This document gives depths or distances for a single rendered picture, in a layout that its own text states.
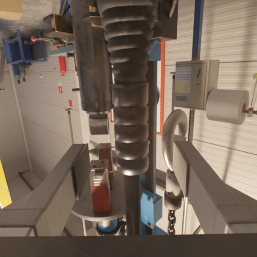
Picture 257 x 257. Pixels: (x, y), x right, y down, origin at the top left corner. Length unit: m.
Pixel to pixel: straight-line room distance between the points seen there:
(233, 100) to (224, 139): 1.47
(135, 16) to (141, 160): 0.16
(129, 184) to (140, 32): 0.18
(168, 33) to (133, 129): 0.95
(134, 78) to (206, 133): 2.86
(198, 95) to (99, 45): 0.92
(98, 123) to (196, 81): 0.90
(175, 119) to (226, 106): 1.25
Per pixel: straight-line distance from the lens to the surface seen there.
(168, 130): 0.33
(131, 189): 0.27
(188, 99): 1.72
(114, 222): 1.64
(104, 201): 1.26
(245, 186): 3.16
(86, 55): 1.14
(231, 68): 2.81
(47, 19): 1.39
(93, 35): 1.14
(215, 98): 1.61
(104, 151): 1.50
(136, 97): 0.21
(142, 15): 0.21
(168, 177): 0.40
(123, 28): 0.21
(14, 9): 3.91
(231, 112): 1.57
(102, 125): 1.21
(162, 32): 1.09
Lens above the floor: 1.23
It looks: 17 degrees up
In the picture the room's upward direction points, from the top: 178 degrees clockwise
